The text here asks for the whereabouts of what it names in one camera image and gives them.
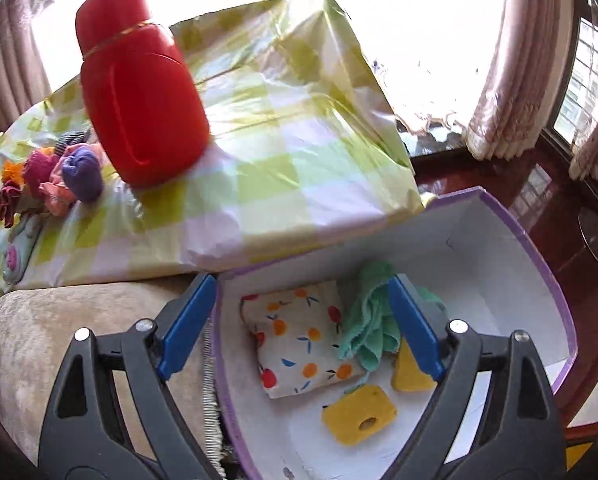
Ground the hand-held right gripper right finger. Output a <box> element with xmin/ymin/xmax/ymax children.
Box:
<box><xmin>379</xmin><ymin>274</ymin><xmax>567</xmax><ymax>480</ymax></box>

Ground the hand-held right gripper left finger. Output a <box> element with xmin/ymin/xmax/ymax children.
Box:
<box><xmin>38</xmin><ymin>274</ymin><xmax>230</xmax><ymax>480</ymax></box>

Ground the green towel cloth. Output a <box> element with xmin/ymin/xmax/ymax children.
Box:
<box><xmin>340</xmin><ymin>260</ymin><xmax>447</xmax><ymax>373</ymax></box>

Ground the purple cardboard box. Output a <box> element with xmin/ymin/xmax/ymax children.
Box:
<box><xmin>211</xmin><ymin>186</ymin><xmax>577</xmax><ymax>480</ymax></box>

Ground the fruit print fabric pouch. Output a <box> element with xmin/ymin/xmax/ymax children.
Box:
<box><xmin>240</xmin><ymin>280</ymin><xmax>370</xmax><ymax>400</ymax></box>

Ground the yellow sponge with hole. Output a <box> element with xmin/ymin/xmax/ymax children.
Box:
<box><xmin>321</xmin><ymin>385</ymin><xmax>399</xmax><ymax>446</ymax></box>

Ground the salmon pink cloth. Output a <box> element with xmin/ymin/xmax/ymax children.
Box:
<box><xmin>39</xmin><ymin>180</ymin><xmax>80</xmax><ymax>218</ymax></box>

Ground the purple sock ball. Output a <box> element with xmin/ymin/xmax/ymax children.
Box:
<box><xmin>61</xmin><ymin>144</ymin><xmax>104</xmax><ymax>204</ymax></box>

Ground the beige sofa cushion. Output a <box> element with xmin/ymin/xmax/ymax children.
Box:
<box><xmin>0</xmin><ymin>275</ymin><xmax>225</xmax><ymax>466</ymax></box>

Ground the turquoise pouch with pink flower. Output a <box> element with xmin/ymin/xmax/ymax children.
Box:
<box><xmin>1</xmin><ymin>215</ymin><xmax>44</xmax><ymax>281</ymax></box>

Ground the yellow checkered plastic tablecloth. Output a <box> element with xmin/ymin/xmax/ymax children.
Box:
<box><xmin>0</xmin><ymin>0</ymin><xmax>425</xmax><ymax>291</ymax></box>

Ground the metal stand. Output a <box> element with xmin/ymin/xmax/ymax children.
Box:
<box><xmin>578</xmin><ymin>205</ymin><xmax>598</xmax><ymax>267</ymax></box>

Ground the magenta sock ball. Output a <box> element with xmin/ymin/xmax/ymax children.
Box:
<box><xmin>23</xmin><ymin>149</ymin><xmax>60</xmax><ymax>196</ymax></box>

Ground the dark red cloth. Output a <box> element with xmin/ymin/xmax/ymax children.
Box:
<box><xmin>0</xmin><ymin>186</ymin><xmax>24</xmax><ymax>228</ymax></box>

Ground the orange fabric flower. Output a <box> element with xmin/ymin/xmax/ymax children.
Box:
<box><xmin>1</xmin><ymin>160</ymin><xmax>27</xmax><ymax>186</ymax></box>

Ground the red thermos bottle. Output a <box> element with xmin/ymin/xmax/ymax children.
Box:
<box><xmin>75</xmin><ymin>0</ymin><xmax>211</xmax><ymax>189</ymax></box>

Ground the side window with grille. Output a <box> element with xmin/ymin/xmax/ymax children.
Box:
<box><xmin>552</xmin><ymin>0</ymin><xmax>598</xmax><ymax>151</ymax></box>

